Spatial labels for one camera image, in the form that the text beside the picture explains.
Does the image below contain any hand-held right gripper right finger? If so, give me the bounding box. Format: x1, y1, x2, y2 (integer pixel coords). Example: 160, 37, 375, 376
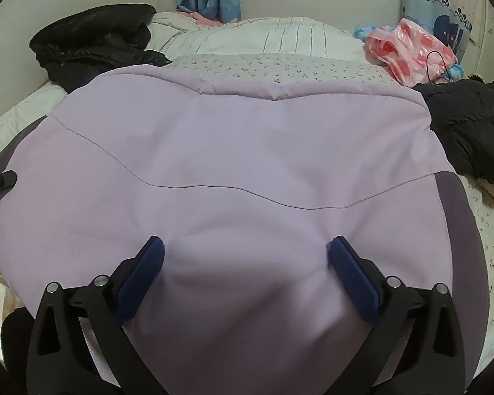
327, 235, 466, 395

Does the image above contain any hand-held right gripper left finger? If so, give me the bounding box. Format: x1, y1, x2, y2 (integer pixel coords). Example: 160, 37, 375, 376
27, 235, 167, 395

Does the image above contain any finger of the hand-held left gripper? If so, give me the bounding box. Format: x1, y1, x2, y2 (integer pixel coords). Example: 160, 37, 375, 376
0, 170, 18, 199

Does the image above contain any lilac jacket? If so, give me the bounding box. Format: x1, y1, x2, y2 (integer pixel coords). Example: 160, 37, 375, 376
0, 64, 491, 395

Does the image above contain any white quilted mattress pad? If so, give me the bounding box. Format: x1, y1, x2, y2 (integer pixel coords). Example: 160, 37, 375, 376
0, 86, 69, 161

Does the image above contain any black puffer jacket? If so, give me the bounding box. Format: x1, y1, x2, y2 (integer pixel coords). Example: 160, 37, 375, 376
412, 75, 494, 186
29, 3, 174, 93

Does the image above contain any floral bedsheet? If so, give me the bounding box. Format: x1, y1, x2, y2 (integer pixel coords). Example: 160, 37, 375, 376
171, 53, 494, 379

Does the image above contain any pink plastic bag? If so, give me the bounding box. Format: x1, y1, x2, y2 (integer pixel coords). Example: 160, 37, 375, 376
364, 18, 458, 88

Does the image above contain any white striped duvet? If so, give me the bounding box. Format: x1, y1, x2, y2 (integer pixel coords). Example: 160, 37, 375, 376
148, 10, 373, 62

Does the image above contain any pink cloth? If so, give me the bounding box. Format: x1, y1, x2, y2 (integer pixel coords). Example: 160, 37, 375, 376
183, 10, 228, 28

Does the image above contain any black cable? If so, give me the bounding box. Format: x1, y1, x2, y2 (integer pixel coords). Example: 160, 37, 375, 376
425, 51, 454, 85

